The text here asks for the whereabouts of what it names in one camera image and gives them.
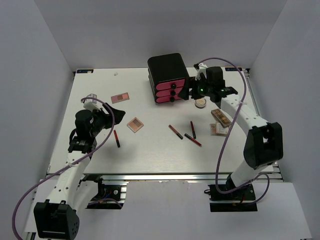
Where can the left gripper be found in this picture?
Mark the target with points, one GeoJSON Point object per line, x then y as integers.
{"type": "Point", "coordinates": [107, 117]}

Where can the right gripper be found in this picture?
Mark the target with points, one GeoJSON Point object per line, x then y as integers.
{"type": "Point", "coordinates": [190, 83]}

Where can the pink top drawer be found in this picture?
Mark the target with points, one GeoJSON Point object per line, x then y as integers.
{"type": "Point", "coordinates": [173, 84]}

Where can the square brown eyeshadow palette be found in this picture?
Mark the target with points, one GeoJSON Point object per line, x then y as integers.
{"type": "Point", "coordinates": [135, 125]}

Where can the pink three-colour blush palette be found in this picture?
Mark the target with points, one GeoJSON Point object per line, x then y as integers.
{"type": "Point", "coordinates": [120, 98]}

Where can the round powder jar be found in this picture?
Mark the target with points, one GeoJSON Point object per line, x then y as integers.
{"type": "Point", "coordinates": [200, 103]}

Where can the long brown eyeshadow palette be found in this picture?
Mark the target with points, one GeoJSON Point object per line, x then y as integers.
{"type": "Point", "coordinates": [221, 117]}

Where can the orange lip gloss tube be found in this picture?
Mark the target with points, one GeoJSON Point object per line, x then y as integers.
{"type": "Point", "coordinates": [175, 131]}

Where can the dark red lip gloss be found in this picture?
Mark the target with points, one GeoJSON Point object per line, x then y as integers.
{"type": "Point", "coordinates": [193, 129]}

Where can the clear case blush compact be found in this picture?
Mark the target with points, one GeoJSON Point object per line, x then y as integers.
{"type": "Point", "coordinates": [216, 129]}

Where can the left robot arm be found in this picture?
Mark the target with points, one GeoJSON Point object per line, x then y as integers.
{"type": "Point", "coordinates": [58, 217]}

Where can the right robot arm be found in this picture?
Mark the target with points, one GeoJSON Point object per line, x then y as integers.
{"type": "Point", "coordinates": [264, 140]}

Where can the black drawer cabinet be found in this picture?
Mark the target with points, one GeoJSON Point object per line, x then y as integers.
{"type": "Point", "coordinates": [163, 68]}

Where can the blue label right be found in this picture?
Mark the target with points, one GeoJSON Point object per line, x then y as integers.
{"type": "Point", "coordinates": [232, 69]}

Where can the blue label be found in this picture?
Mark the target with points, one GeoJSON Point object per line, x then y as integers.
{"type": "Point", "coordinates": [232, 69]}
{"type": "Point", "coordinates": [84, 71]}

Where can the blue label left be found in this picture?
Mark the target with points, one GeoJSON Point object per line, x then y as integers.
{"type": "Point", "coordinates": [84, 71]}

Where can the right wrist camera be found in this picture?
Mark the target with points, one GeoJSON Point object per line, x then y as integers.
{"type": "Point", "coordinates": [201, 70]}

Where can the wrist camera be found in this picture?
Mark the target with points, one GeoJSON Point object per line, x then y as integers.
{"type": "Point", "coordinates": [201, 70]}
{"type": "Point", "coordinates": [90, 102]}

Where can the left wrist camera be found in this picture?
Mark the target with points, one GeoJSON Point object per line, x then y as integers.
{"type": "Point", "coordinates": [90, 102]}

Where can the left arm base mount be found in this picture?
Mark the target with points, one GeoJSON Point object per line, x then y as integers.
{"type": "Point", "coordinates": [108, 195]}

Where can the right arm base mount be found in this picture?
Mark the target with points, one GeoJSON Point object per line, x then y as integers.
{"type": "Point", "coordinates": [238, 201]}

